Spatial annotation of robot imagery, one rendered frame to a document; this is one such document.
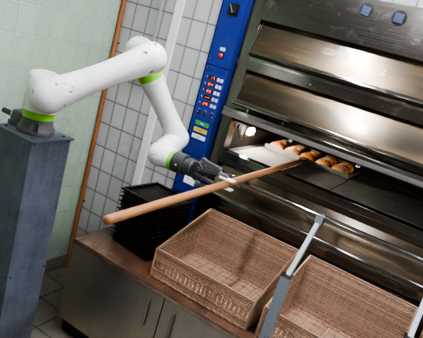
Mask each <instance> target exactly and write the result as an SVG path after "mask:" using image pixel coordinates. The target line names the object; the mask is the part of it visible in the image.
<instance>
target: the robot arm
mask: <svg viewBox="0 0 423 338"><path fill-rule="evenodd" d="M166 64H167V53H166V51H165V49H164V48H163V47H162V46H161V45H160V44H158V43H156V42H151V41H150V40H149V39H147V38H145V37H142V36H136V37H133V38H131V39H130V40H129V41H128V42H127V44H126V47H125V52H124V53H123V54H120V55H118V56H115V57H113V58H110V59H109V60H105V61H103V62H100V63H98V64H94V65H92V66H88V67H86V68H82V69H80V70H76V71H72V72H68V73H65V74H60V75H58V74H56V73H55V72H52V71H50V70H45V69H32V70H30V71H29V72H28V77H27V81H26V88H25V93H24V97H23V105H22V109H14V110H10V109H8V108H5V107H3V108H2V112H4V113H6V114H8V115H9V116H10V118H9V119H8V123H9V124H11V125H16V130H18V131H20V132H22V133H25V134H28V135H32V136H36V137H53V136H54V135H55V130H54V118H55V116H56V113H57V112H59V111H61V110H63V109H64V108H66V107H68V106H70V105H72V104H73V103H76V102H77V101H80V100H81V99H84V98H86V97H88V96H90V95H93V94H95V93H98V92H99V91H102V90H105V89H108V88H109V87H113V86H115V85H118V84H121V83H123V82H128V81H130V80H134V79H137V80H138V82H139V83H140V86H141V87H142V89H143V91H144V92H145V94H146V96H147V97H148V100H149V101H150V104H151V105H152V108H153V109H154V112H155V113H156V116H157V118H158V120H159V123H160V126H161V127H162V131H163V133H164V135H163V136H162V137H161V138H160V139H159V140H158V141H156V142H155V143H153V144H152V145H151V146H150V147H149V149H148V153H147V154H148V159H149V161H150V162H151V163H152V164H153V165H155V166H160V167H163V168H166V169H169V170H171V171H173V172H176V173H177V174H180V175H187V176H189V177H192V179H194V182H195V184H193V185H194V186H200V187H203V186H207V184H204V183H201V182H200V181H198V179H201V180H204V181H205V182H207V183H208V184H215V182H214V181H213V180H211V179H209V178H208V177H207V176H205V172H207V173H210V174H215V175H218V176H219V178H221V179H223V180H226V181H228V182H231V183H232V184H233V183H235V182H236V181H235V180H232V179H231V178H228V177H229V176H228V175H227V174H224V173H223V172H222V168H221V167H220V166H218V165H216V164H214V163H213V162H210V161H209V160H208V159H207V158H206V157H204V158H201V160H200V161H196V160H194V159H191V156H189V155H187V154H184V153H183V152H180V151H181V150H182V149H183V148H184V147H185V146H186V145H187V144H188V142H189V134H188V132H187V130H186V129H185V127H184V125H183V123H182V121H181V120H180V118H179V114H178V113H177V110H176V108H175V105H174V103H173V100H172V98H171V95H170V92H169V89H168V87H167V83H166V80H165V76H164V74H163V71H162V70H163V69H164V67H165V66H166ZM203 163H205V164H207V165H208V166H210V167H212V168H214V169H216V170H217V171H216V170H211V169H209V168H205V166H204V165H203Z"/></svg>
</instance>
